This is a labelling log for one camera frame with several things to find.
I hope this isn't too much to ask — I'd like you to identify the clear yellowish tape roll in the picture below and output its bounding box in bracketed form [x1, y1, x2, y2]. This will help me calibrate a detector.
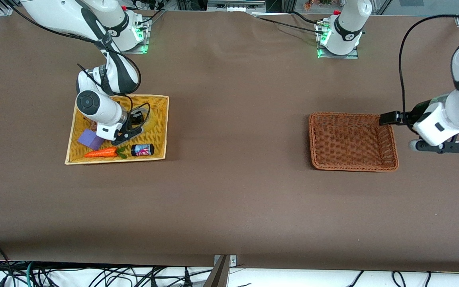
[131, 103, 157, 134]

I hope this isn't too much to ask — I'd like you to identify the orange toy carrot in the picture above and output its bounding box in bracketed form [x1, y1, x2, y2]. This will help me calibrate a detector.
[84, 145, 129, 159]

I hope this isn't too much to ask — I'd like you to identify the purple cube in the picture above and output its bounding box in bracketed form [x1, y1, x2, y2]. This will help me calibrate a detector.
[77, 129, 105, 151]

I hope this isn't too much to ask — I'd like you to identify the small black can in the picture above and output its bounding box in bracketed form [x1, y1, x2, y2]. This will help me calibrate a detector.
[131, 143, 155, 157]

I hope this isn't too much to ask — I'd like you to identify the yellow wicker basket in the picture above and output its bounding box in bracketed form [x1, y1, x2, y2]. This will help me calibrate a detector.
[65, 94, 169, 165]

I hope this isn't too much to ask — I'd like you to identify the brown wicker basket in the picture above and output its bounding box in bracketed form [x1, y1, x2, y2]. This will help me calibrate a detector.
[308, 112, 399, 172]

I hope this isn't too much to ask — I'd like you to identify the brown paper table cover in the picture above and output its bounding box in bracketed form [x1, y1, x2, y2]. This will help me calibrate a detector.
[0, 6, 459, 273]

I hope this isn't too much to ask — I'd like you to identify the grey metal bar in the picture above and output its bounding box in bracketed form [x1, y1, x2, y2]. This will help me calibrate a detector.
[203, 255, 230, 287]

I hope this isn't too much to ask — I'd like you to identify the left arm black wrist cable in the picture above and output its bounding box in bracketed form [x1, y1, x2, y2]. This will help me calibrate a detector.
[398, 14, 459, 120]

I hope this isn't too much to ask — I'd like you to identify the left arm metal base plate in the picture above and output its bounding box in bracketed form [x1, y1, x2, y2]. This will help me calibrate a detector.
[316, 20, 359, 59]

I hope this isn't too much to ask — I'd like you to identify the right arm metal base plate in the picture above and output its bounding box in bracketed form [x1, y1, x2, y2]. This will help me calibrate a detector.
[122, 18, 151, 54]

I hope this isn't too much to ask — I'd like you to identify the black cable at right base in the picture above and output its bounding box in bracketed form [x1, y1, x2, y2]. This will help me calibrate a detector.
[134, 9, 167, 27]

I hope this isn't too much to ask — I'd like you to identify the short black base cable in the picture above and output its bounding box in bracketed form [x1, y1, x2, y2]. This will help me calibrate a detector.
[291, 11, 326, 26]

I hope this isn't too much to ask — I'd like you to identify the long black base cable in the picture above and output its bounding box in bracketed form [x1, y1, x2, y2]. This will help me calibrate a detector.
[249, 14, 324, 35]

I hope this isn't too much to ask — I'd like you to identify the grey metal frame rail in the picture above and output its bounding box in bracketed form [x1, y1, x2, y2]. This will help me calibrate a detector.
[206, 0, 267, 13]

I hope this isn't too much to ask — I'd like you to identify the small metal table bracket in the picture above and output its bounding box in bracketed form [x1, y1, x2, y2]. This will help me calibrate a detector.
[214, 254, 237, 267]

